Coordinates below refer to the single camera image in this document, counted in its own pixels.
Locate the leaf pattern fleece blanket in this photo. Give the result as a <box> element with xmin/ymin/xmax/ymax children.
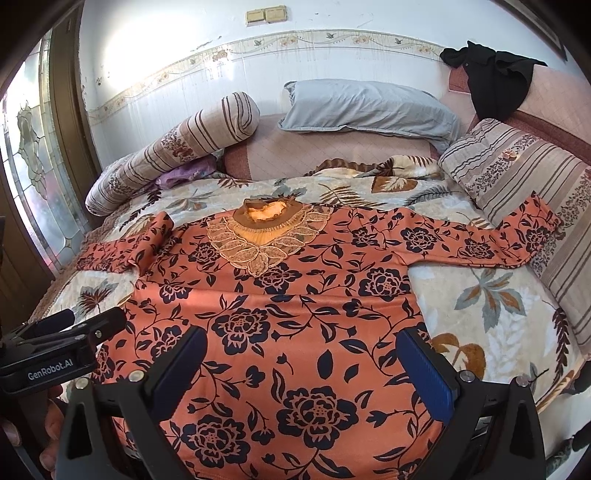
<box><xmin>35</xmin><ymin>155</ymin><xmax>579</xmax><ymax>406</ymax></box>

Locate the striped bolster pillow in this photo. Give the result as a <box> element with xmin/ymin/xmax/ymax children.
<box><xmin>85</xmin><ymin>92</ymin><xmax>260</xmax><ymax>217</ymax></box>

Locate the beige wall switch plate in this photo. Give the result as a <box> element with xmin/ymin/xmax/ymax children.
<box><xmin>264</xmin><ymin>5</ymin><xmax>288</xmax><ymax>23</ymax></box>

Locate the purple cloth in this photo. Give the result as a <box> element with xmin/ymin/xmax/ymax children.
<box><xmin>154</xmin><ymin>155</ymin><xmax>216</xmax><ymax>189</ymax></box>

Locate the grey pillow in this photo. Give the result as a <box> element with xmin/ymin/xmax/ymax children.
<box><xmin>279</xmin><ymin>79</ymin><xmax>461</xmax><ymax>153</ymax></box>

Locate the pink quilted bed sheet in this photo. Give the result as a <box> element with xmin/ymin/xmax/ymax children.
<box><xmin>221</xmin><ymin>65</ymin><xmax>591</xmax><ymax>181</ymax></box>

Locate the person's left hand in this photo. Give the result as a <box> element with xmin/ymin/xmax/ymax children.
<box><xmin>1</xmin><ymin>385</ymin><xmax>64</xmax><ymax>479</ymax></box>

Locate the orange floral blouse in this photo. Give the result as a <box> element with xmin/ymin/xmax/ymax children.
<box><xmin>77</xmin><ymin>196</ymin><xmax>560</xmax><ymax>479</ymax></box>

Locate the stained glass window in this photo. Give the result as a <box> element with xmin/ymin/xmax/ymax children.
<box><xmin>1</xmin><ymin>32</ymin><xmax>90</xmax><ymax>275</ymax></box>

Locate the striped beige pillow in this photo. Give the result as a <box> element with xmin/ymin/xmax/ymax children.
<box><xmin>438</xmin><ymin>118</ymin><xmax>591</xmax><ymax>356</ymax></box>

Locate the black garment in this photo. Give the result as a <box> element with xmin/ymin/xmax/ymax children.
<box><xmin>440</xmin><ymin>41</ymin><xmax>547</xmax><ymax>122</ymax></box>

